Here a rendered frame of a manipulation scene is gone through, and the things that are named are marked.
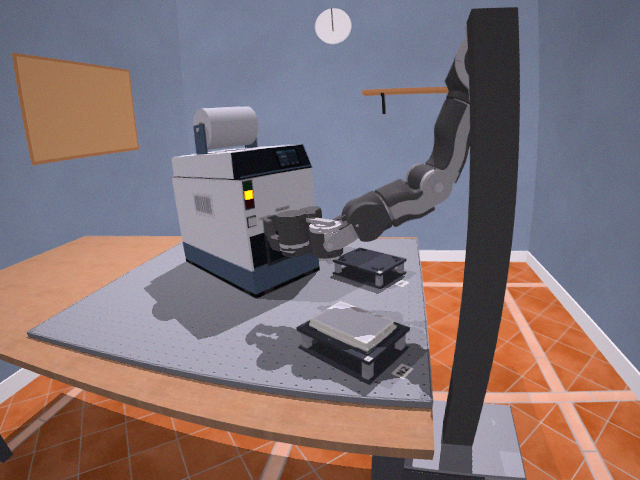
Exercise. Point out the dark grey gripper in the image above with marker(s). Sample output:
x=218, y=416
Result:
x=293, y=230

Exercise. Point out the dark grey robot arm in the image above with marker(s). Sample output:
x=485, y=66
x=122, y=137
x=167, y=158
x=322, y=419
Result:
x=425, y=186

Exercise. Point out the grey roll on bracket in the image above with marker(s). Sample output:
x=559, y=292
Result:
x=228, y=126

